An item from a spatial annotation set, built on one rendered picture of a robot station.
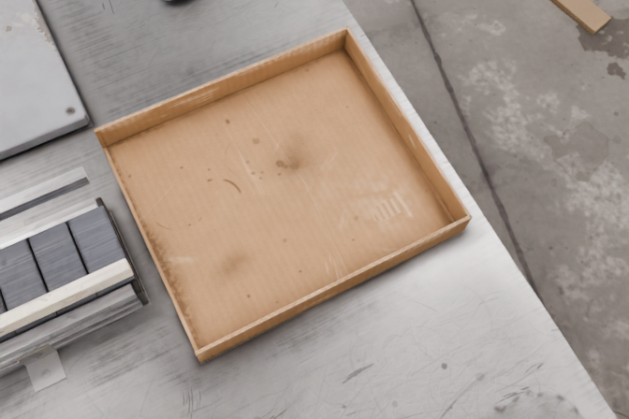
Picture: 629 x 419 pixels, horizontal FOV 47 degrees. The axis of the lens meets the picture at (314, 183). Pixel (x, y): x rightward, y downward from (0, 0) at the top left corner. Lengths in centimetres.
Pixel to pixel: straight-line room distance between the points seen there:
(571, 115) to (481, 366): 124
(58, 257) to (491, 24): 149
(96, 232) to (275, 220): 18
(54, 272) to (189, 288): 13
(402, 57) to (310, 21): 101
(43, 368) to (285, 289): 24
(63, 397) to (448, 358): 37
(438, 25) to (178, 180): 128
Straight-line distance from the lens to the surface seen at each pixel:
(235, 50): 86
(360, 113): 82
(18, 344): 72
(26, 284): 73
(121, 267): 67
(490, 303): 76
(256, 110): 81
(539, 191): 179
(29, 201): 66
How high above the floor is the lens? 154
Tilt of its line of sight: 66 degrees down
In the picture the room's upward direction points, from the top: 6 degrees clockwise
